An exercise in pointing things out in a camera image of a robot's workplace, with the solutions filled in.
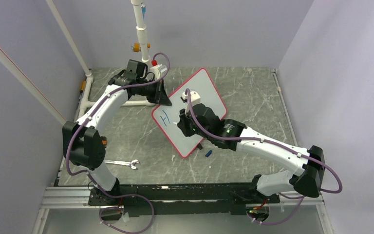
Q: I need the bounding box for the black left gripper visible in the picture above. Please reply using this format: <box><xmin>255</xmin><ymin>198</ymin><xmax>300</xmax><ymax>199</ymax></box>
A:
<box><xmin>137</xmin><ymin>78</ymin><xmax>172</xmax><ymax>106</ymax></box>

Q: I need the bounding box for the pink-framed whiteboard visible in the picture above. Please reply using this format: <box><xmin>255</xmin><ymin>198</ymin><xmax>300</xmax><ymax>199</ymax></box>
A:
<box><xmin>151</xmin><ymin>68</ymin><xmax>227</xmax><ymax>158</ymax></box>

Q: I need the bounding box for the blue marker cap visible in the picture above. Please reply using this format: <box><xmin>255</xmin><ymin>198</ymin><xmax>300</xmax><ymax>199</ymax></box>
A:
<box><xmin>205</xmin><ymin>150</ymin><xmax>212</xmax><ymax>157</ymax></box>

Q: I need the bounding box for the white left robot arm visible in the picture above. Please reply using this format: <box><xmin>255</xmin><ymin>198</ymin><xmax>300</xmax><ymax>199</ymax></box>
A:
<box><xmin>62</xmin><ymin>59</ymin><xmax>172</xmax><ymax>205</ymax></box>

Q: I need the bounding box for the orange yellow pole clamp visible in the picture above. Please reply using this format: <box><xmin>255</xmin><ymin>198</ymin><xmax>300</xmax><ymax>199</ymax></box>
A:
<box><xmin>131</xmin><ymin>43</ymin><xmax>142</xmax><ymax>53</ymax></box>

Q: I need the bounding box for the silver open-end wrench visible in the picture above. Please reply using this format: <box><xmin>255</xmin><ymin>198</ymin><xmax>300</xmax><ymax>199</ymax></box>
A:
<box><xmin>104</xmin><ymin>159</ymin><xmax>140</xmax><ymax>170</ymax></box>

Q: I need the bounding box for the white PVC vertical pole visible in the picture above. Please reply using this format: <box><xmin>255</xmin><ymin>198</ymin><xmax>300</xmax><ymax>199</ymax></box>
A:
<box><xmin>131</xmin><ymin>0</ymin><xmax>150</xmax><ymax>63</ymax></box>

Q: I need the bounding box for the blue pole clip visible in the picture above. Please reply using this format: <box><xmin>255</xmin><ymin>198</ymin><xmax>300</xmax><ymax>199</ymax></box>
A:
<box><xmin>141</xmin><ymin>3</ymin><xmax>146</xmax><ymax>18</ymax></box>

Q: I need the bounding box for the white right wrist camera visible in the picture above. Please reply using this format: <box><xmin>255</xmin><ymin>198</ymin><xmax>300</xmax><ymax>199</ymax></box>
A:
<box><xmin>181</xmin><ymin>91</ymin><xmax>201</xmax><ymax>106</ymax></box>

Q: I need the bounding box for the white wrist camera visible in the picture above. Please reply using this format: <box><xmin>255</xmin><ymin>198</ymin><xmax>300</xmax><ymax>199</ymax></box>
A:
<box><xmin>150</xmin><ymin>60</ymin><xmax>168</xmax><ymax>79</ymax></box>
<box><xmin>181</xmin><ymin>91</ymin><xmax>201</xmax><ymax>106</ymax></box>

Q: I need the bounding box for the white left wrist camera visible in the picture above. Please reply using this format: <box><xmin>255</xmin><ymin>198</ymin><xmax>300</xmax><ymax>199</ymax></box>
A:
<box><xmin>150</xmin><ymin>60</ymin><xmax>168</xmax><ymax>79</ymax></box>

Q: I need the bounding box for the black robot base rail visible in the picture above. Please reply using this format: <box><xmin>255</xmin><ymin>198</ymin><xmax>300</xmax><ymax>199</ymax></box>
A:
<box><xmin>88</xmin><ymin>182</ymin><xmax>280</xmax><ymax>217</ymax></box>

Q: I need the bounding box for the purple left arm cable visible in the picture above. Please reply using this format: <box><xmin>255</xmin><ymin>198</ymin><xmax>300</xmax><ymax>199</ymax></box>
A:
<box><xmin>65</xmin><ymin>52</ymin><xmax>171</xmax><ymax>234</ymax></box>

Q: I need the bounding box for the white PVC pipe frame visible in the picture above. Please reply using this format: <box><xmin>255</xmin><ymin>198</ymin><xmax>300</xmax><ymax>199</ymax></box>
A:
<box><xmin>0</xmin><ymin>0</ymin><xmax>155</xmax><ymax>125</ymax></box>

